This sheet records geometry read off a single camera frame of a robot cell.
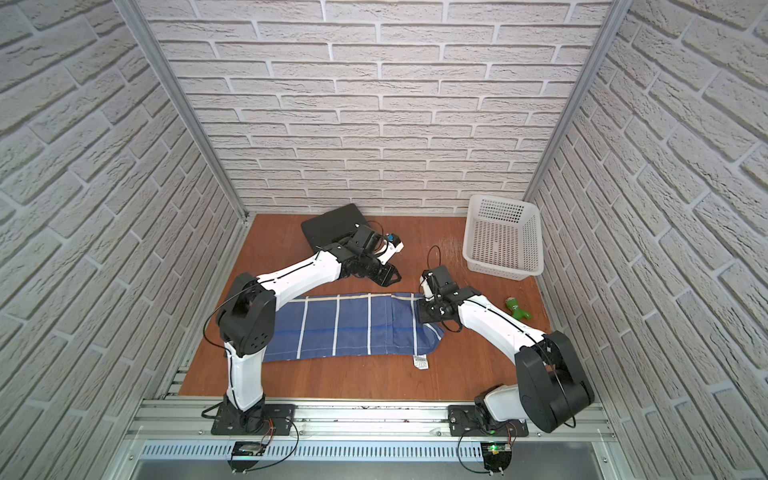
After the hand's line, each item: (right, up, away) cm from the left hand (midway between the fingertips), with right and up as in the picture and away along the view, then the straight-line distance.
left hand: (402, 273), depth 89 cm
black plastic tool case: (-27, +16, +27) cm, 42 cm away
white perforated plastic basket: (+39, +11, +22) cm, 46 cm away
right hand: (+7, -12, -1) cm, 14 cm away
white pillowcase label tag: (+5, -25, -6) cm, 26 cm away
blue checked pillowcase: (-18, -16, +1) cm, 24 cm away
